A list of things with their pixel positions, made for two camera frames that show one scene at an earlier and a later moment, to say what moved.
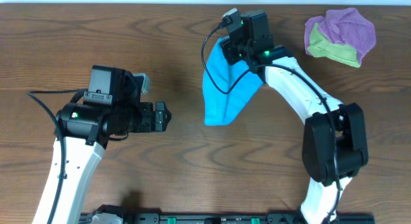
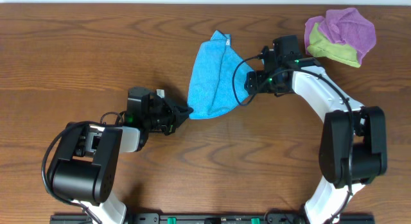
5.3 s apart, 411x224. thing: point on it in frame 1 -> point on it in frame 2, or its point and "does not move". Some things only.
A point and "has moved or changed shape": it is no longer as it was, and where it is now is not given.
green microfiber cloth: (321, 45) does not move
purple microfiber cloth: (347, 25) does not move
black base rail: (244, 219) does not move
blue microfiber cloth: (219, 108) has moved or changed shape
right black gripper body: (238, 51) -> (257, 77)
